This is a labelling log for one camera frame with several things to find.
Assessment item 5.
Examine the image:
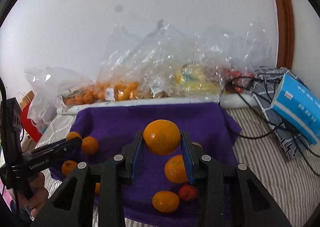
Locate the large orange top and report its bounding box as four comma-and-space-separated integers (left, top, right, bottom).
81, 136, 99, 156

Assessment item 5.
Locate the person's left hand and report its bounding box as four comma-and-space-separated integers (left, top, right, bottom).
9, 172, 49, 218

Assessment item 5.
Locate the small orange right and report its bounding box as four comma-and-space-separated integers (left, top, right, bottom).
61, 161, 78, 176

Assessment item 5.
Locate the small red fruit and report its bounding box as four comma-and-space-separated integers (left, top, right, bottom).
178, 184, 197, 202

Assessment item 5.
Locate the purple towel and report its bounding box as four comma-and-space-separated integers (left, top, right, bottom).
65, 103, 241, 226

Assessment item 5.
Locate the red paper shopping bag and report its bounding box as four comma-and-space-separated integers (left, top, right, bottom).
16, 90, 42, 143

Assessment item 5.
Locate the orange front large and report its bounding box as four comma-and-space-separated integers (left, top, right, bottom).
164, 155, 189, 184

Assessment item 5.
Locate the striped quilted mattress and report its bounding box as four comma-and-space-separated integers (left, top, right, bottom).
36, 108, 319, 226

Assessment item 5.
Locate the yellow-orange citrus top right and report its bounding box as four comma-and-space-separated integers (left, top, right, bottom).
152, 191, 180, 213

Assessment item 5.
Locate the orange centre small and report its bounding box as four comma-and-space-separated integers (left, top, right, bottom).
66, 131, 82, 141

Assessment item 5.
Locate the white plastic bag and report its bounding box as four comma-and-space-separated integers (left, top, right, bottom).
25, 67, 94, 125

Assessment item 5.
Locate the blue tissue pack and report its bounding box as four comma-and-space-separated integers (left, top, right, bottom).
270, 73, 320, 145

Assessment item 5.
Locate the grey patterned cloth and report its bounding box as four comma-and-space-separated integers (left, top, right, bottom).
251, 65, 316, 161

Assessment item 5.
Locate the clear bag of oranges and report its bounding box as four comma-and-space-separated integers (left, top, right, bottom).
57, 24, 142, 109

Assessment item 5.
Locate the clear bag of mixed fruit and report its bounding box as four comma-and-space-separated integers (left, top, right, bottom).
139, 20, 224, 103

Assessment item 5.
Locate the clear bag with red fruit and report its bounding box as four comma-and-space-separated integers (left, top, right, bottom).
199, 19, 276, 94

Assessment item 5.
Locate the black cable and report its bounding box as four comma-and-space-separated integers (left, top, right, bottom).
226, 72, 320, 177

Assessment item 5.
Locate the brown wooden door frame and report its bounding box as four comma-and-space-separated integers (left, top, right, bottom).
275, 0, 295, 69

